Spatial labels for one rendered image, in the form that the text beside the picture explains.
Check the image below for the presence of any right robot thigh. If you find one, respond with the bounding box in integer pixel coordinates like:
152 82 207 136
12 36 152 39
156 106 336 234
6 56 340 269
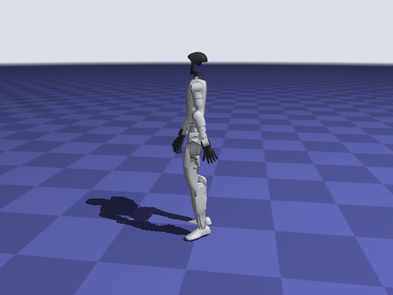
192 147 207 185

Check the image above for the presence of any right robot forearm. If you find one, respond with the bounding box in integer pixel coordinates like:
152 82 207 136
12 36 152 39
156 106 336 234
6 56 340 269
181 115 192 136

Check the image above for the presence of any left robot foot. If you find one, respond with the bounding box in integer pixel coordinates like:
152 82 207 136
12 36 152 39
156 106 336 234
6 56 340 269
185 225 211 240

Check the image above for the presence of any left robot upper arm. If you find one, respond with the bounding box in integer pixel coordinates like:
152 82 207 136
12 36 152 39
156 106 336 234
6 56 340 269
190 82 204 121

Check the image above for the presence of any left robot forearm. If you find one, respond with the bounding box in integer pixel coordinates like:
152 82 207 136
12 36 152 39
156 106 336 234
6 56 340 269
194 112 209 148

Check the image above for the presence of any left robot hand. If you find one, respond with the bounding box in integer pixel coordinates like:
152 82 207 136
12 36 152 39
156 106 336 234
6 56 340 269
201 140 218 164

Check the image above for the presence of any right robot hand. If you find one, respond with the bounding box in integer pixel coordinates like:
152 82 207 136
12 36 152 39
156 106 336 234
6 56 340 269
172 129 186 154

